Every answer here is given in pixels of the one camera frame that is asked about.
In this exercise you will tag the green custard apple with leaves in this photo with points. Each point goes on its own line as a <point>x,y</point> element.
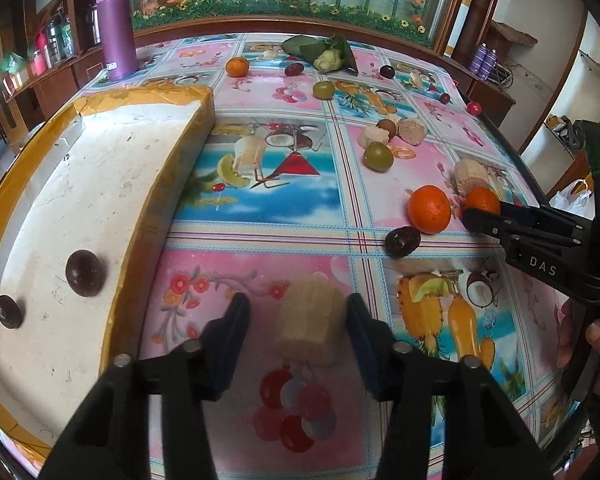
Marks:
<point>326,55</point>

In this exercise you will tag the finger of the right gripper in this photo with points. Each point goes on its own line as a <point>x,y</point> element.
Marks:
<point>543,218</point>
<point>502,227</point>

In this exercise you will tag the smaller orange tangerine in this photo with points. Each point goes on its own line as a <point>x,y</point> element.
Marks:
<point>429,210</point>

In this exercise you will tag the small orange tangerine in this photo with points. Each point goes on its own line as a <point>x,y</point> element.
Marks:
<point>237,67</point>

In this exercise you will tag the purple spray can right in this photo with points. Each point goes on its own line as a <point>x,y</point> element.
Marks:
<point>488,64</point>

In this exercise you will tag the purple spray can left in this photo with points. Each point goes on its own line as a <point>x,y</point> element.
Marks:
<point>478,58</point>

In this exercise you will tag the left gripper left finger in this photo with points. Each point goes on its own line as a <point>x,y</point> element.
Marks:
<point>222,341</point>

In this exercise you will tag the brown round fruit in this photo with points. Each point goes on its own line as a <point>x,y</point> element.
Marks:
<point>387,125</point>

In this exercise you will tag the green round fruit near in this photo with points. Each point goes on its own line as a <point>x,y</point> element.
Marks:
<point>377,157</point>

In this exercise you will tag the small beige cake piece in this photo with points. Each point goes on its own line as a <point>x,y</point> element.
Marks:
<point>371,134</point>

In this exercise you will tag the colourful fruit print tablecloth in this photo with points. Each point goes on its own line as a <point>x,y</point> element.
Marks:
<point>280,192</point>

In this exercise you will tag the bright red tomato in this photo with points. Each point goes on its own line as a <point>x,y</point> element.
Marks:
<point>474,108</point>

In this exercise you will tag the large orange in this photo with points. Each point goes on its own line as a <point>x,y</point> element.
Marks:
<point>483,199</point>

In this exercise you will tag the dark purple plum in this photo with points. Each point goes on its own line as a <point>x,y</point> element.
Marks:
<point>387,71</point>

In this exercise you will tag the white plastic bag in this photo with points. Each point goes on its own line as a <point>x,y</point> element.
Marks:
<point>576,198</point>

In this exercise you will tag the green round fruit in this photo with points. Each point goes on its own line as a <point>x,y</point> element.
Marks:
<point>323,90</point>
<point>377,157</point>

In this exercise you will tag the purple spray can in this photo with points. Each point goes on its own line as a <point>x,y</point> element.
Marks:
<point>488,64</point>
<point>478,58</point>

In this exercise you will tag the beige cake roll slice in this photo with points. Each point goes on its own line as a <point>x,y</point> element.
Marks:
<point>411,130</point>

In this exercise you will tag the green round fruit far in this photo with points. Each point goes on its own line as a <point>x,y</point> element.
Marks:
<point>323,90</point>

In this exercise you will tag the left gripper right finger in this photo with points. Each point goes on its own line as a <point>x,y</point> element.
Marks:
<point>372,342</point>

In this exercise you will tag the person's right hand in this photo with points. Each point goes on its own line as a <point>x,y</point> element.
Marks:
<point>578,352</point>

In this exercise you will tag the dark wrinkled passion fruit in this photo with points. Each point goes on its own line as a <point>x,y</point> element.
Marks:
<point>402,241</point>

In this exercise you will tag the purple thermos bottle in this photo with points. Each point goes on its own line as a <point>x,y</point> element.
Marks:
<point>117,38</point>

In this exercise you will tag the dark red date fruit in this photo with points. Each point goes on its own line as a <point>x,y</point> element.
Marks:
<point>294,69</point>

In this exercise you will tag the dark red cherry fruit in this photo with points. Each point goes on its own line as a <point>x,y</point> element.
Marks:
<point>444,98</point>

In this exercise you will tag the large beige sponge cake piece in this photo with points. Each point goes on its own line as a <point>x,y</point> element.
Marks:
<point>469,175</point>

